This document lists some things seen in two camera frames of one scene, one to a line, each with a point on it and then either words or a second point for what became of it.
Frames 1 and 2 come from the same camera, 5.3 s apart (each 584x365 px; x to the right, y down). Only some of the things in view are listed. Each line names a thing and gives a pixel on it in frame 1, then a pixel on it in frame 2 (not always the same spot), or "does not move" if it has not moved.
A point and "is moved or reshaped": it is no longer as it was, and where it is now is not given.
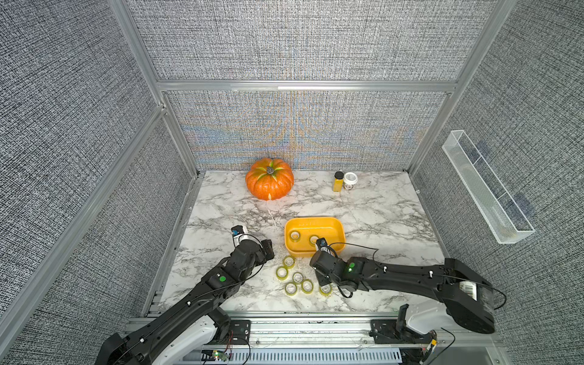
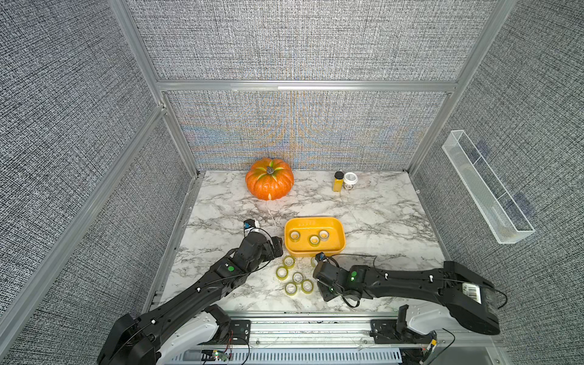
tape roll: (295, 236) does not move
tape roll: (307, 286) does not move
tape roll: (312, 239) does not move
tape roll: (326, 290) is moved or reshaped
